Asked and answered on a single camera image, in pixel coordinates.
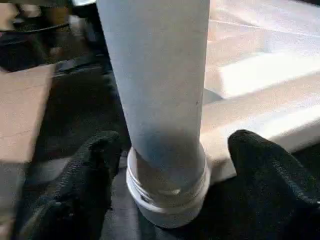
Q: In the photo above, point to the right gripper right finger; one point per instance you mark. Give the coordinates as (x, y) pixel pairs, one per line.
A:
(275, 190)

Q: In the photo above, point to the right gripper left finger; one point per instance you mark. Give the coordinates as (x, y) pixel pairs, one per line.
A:
(75, 190)

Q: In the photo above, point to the white plastic table top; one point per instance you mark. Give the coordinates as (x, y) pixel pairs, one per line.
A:
(262, 112)

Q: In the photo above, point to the white plastic table leg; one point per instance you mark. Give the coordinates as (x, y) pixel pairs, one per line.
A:
(160, 75)

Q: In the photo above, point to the black mat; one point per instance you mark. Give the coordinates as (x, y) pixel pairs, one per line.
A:
(75, 105)

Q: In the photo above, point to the black robot foot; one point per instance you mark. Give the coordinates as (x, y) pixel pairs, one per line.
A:
(22, 52)

